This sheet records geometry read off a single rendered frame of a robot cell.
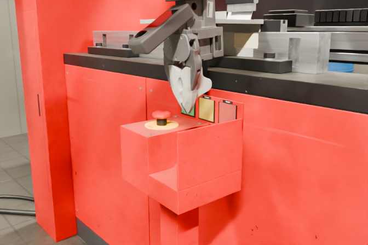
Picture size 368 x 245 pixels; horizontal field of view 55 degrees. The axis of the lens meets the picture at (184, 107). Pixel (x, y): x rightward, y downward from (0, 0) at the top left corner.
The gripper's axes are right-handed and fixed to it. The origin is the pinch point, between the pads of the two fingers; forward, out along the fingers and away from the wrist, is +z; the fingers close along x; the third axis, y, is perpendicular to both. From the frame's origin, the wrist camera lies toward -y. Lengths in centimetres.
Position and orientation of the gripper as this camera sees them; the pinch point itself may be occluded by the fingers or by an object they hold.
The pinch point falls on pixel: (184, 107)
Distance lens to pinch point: 64.7
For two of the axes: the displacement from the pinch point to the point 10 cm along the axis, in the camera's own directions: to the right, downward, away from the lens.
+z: 0.7, 9.6, 2.7
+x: -6.2, -1.7, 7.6
